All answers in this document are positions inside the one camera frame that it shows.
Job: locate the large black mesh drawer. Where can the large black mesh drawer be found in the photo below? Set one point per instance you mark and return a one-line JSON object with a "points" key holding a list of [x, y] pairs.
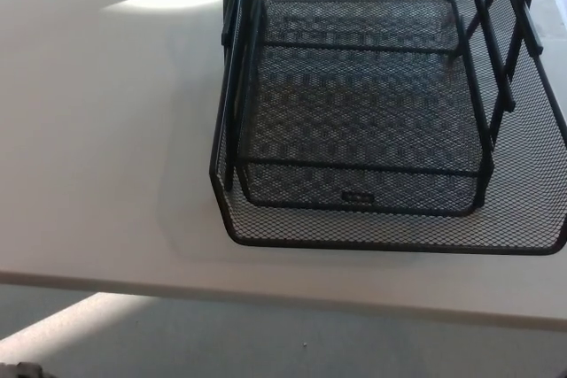
{"points": [[522, 201]]}

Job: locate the small black mesh tray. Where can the small black mesh tray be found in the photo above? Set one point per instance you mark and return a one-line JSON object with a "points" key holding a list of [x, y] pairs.
{"points": [[354, 121]]}

